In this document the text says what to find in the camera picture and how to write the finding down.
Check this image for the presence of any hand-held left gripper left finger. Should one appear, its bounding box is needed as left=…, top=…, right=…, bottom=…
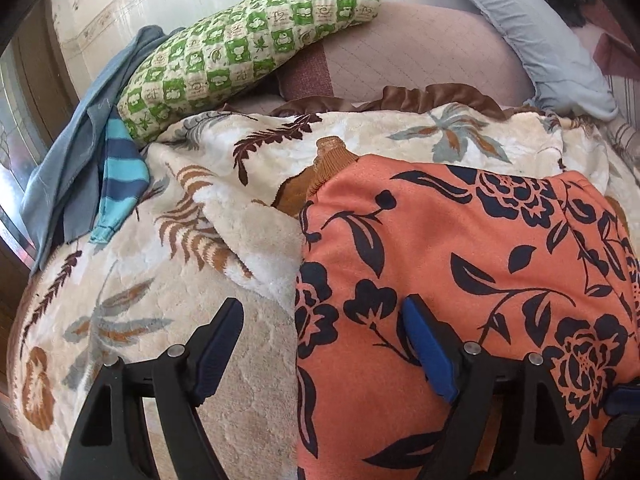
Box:
left=61, top=297, right=245, bottom=480

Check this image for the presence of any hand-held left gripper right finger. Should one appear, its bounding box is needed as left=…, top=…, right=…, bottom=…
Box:
left=402, top=294, right=586, bottom=480

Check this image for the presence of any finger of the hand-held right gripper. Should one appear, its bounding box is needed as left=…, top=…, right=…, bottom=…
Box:
left=602, top=382, right=640, bottom=452

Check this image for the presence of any orange floral garment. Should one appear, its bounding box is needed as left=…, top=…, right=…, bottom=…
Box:
left=295, top=135, right=640, bottom=480

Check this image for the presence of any beige leaf print blanket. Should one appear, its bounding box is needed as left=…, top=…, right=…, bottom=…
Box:
left=7, top=82, right=640, bottom=480

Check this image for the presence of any blue striped knit sleeve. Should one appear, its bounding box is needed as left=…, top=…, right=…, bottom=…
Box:
left=89, top=119, right=151, bottom=246

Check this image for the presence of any grey-blue garment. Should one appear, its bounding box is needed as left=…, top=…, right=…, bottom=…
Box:
left=20, top=25, right=186, bottom=276

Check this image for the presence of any metal framed window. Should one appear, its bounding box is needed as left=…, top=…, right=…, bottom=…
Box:
left=0, top=55, right=51, bottom=261

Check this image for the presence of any pink quilted mattress cover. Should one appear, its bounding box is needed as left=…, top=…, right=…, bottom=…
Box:
left=235, top=2, right=536, bottom=116

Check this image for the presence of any pale striped sheet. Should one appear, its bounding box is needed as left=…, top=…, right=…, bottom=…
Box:
left=575, top=25, right=640, bottom=166

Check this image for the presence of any green checked pillow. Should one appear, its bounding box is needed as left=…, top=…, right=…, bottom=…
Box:
left=116, top=0, right=383, bottom=143

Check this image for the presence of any light grey pillow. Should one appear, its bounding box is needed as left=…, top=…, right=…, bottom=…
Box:
left=420, top=0, right=618, bottom=122

